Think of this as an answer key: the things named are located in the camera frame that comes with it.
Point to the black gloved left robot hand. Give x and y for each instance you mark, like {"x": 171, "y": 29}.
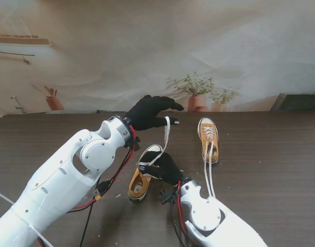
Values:
{"x": 147, "y": 113}

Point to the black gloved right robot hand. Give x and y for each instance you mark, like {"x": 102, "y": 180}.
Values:
{"x": 165, "y": 167}

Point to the white shoelace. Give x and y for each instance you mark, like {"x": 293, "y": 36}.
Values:
{"x": 206, "y": 172}
{"x": 166, "y": 133}

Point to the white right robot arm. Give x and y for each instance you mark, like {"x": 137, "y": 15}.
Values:
{"x": 206, "y": 216}

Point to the white zip tie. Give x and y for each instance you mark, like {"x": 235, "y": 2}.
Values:
{"x": 5, "y": 198}
{"x": 41, "y": 235}

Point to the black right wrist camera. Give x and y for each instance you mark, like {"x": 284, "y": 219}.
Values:
{"x": 167, "y": 196}

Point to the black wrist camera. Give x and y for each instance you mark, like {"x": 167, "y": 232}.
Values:
{"x": 167, "y": 196}
{"x": 137, "y": 144}

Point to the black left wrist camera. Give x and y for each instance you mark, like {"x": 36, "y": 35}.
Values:
{"x": 137, "y": 144}

